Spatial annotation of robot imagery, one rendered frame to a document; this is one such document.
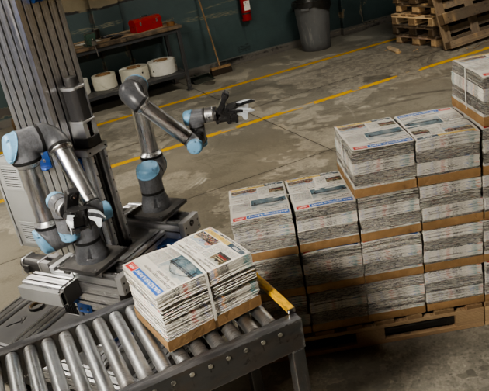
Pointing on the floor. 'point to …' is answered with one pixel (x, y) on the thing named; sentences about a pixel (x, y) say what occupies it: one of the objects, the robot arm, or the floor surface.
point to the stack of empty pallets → (422, 22)
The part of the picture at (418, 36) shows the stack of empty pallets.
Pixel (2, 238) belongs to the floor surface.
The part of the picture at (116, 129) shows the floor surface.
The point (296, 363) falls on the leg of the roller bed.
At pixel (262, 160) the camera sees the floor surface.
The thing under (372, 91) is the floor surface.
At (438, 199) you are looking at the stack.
